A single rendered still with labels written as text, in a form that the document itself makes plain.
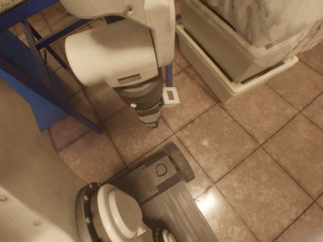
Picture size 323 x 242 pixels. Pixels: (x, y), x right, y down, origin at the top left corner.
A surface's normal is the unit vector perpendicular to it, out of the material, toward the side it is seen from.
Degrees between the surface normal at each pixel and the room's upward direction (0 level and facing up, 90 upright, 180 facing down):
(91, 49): 33
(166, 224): 0
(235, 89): 0
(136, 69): 95
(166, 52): 99
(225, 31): 90
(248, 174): 0
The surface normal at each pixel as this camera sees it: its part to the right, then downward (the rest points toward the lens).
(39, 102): 0.55, 0.73
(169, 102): 0.39, -0.34
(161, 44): 0.23, 0.93
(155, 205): -0.13, -0.40
